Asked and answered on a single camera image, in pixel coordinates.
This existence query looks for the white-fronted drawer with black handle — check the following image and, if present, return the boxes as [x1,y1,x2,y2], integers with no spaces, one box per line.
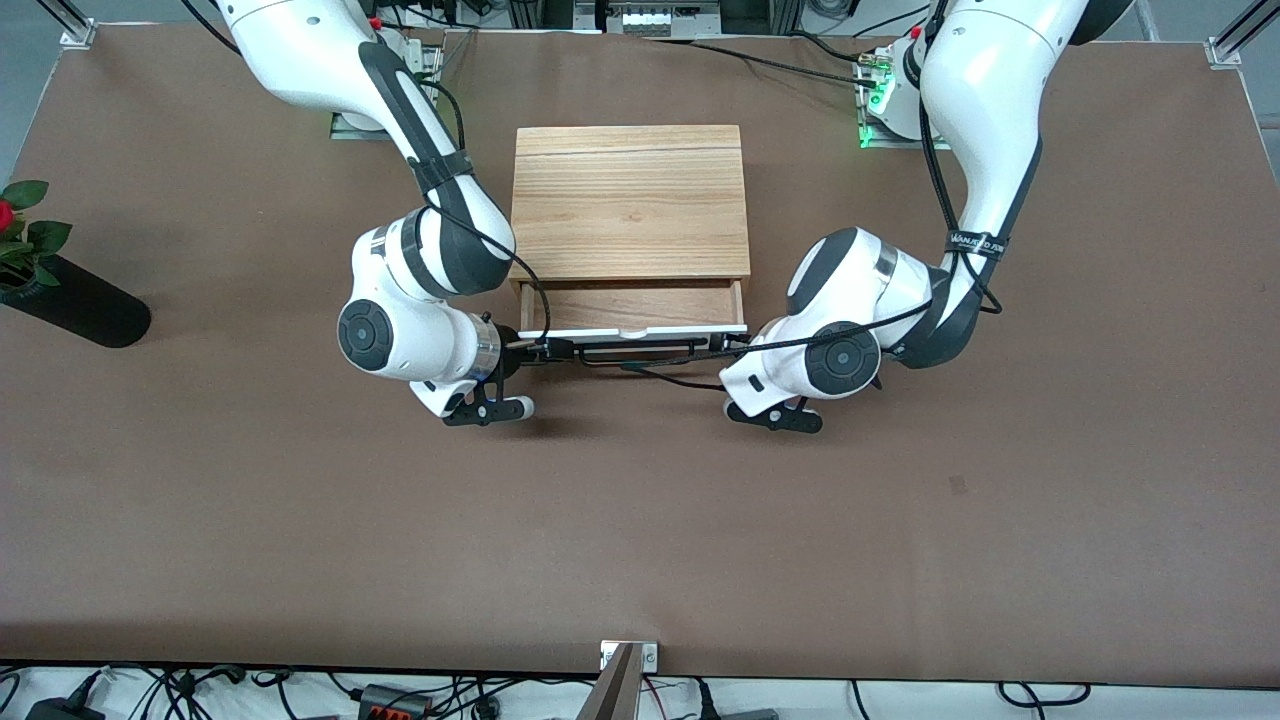
[516,279,750,367]

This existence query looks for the light wooden drawer cabinet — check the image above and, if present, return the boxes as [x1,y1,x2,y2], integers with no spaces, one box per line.
[507,124,753,301]

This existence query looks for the brown table cover mat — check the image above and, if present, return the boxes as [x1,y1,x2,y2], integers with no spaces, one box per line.
[0,22,1280,691]

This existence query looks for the white terminal block unit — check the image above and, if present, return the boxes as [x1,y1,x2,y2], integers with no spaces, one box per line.
[597,0,703,39]

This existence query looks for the black power strip red switches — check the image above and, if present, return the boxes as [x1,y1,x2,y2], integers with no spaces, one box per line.
[357,683,434,720]

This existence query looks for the black vase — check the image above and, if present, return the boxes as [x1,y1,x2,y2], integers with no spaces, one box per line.
[0,254,153,350]

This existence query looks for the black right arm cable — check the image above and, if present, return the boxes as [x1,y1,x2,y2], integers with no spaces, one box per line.
[182,0,554,347]

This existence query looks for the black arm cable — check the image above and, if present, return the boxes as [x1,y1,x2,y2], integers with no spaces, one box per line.
[619,0,1005,394]
[182,0,554,347]

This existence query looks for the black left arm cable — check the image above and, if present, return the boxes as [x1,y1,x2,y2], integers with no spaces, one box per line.
[619,0,1005,394]

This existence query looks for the plain black velcro strap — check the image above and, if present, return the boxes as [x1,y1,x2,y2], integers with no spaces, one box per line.
[407,149,477,194]

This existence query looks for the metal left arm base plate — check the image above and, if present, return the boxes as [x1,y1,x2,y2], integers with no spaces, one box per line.
[857,48,953,152]

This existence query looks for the black printed velcro strap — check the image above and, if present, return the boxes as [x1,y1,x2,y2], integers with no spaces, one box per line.
[944,227,1012,264]

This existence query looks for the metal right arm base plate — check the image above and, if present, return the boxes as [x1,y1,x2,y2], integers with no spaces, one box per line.
[329,28,444,141]

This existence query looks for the long black table cable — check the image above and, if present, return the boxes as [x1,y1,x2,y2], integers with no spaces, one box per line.
[648,35,883,87]

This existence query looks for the short black table cable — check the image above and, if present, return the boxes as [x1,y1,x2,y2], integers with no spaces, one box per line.
[788,32,873,65]

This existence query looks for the small metal mounting bracket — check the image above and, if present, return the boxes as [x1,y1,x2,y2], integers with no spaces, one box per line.
[599,640,661,674]

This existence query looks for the brown camera pole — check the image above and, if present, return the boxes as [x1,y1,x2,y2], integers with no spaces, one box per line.
[575,644,642,720]

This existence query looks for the black looped floor cable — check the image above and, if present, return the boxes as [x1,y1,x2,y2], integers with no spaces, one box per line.
[996,681,1093,709]

